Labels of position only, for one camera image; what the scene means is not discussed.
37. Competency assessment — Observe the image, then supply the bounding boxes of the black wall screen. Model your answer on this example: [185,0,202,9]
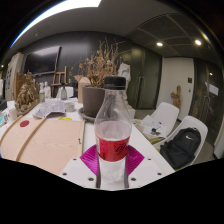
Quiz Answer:
[22,45,63,77]

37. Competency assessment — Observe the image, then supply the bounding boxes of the dried plant in dark pot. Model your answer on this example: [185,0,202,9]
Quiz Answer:
[77,37,126,123]

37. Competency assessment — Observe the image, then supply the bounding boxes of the clear red-labelled drink bottle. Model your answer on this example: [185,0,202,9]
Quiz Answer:
[93,75,133,190]

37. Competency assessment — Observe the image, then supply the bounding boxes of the wooden figure statue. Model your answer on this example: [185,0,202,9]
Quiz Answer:
[170,84,183,109]

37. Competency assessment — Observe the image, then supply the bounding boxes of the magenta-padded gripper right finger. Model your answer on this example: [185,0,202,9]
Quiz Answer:
[125,145,166,190]

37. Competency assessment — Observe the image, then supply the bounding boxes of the light wooden drawing board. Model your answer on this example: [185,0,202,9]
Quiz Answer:
[0,114,86,176]

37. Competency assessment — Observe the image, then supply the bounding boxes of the flat round red coaster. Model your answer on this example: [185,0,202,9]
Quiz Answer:
[19,119,31,128]

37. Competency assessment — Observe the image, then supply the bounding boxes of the wooden easel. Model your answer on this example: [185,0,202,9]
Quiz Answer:
[51,65,68,98]

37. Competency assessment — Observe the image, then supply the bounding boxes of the green-labelled clear bottle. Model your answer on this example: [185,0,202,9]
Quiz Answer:
[38,82,46,103]

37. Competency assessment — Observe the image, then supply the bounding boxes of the white plaster statue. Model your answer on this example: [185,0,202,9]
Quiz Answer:
[118,62,132,101]

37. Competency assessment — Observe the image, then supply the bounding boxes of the black backpack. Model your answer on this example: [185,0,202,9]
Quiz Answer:
[159,127,202,170]

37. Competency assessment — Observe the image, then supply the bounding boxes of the small clear glass jar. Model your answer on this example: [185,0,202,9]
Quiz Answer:
[64,101,76,113]

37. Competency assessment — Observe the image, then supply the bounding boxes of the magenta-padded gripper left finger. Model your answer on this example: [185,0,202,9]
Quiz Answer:
[59,144,100,189]

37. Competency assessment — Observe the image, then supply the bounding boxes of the brown cardboard box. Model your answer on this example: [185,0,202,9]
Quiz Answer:
[73,74,92,104]

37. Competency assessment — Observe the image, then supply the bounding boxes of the long ceiling light strip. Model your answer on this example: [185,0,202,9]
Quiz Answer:
[9,0,103,49]

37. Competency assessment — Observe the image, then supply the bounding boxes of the white chairs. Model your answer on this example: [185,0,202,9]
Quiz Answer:
[134,101,209,171]

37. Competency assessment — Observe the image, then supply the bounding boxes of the white cabinet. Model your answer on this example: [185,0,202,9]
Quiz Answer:
[4,53,24,101]

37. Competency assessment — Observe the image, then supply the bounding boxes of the round ceiling spotlights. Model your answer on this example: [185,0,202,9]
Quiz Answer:
[155,39,203,48]

